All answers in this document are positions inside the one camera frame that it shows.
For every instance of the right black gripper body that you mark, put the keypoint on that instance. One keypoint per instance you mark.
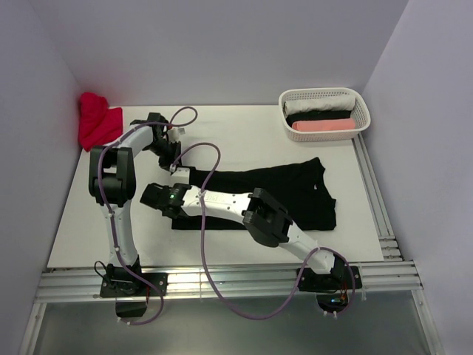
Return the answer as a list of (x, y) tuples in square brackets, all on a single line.
[(168, 187)]

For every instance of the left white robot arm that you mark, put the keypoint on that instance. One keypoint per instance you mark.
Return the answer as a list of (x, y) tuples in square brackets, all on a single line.
[(112, 183)]

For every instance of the red t-shirt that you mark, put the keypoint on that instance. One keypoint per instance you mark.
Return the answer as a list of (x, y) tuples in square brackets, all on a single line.
[(98, 123)]

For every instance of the aluminium mounting rail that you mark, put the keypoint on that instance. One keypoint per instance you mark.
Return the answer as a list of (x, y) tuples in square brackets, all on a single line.
[(83, 284)]

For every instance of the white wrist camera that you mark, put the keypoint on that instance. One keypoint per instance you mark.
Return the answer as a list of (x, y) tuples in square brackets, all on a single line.
[(179, 174), (175, 133)]

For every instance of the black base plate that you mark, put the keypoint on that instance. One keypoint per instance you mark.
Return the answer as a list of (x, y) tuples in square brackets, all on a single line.
[(131, 295), (333, 291)]

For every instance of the white plastic basket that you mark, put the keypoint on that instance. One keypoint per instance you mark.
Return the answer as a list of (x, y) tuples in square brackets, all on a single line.
[(360, 114)]

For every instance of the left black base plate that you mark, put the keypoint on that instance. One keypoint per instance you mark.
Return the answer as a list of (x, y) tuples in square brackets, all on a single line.
[(131, 295)]

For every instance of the rolled white t-shirt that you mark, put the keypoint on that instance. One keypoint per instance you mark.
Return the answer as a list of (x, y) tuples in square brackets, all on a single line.
[(333, 103)]

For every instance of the rolled black t-shirt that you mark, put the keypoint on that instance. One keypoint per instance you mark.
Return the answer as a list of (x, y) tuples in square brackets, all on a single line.
[(317, 116)]

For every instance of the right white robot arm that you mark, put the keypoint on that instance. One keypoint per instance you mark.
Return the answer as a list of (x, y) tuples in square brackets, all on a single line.
[(266, 220)]

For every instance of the rolled pink t-shirt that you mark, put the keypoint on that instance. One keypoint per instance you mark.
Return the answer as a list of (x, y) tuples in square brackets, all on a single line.
[(324, 125)]

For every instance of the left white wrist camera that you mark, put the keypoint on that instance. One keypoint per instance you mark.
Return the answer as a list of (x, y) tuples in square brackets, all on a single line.
[(175, 133)]

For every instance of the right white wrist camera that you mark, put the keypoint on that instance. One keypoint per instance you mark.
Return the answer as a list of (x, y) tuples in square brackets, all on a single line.
[(179, 174)]

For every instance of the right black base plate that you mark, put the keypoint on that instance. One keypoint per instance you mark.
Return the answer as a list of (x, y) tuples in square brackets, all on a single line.
[(333, 291)]

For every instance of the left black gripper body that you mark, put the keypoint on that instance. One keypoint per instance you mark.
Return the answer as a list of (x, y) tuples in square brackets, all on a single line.
[(168, 151)]

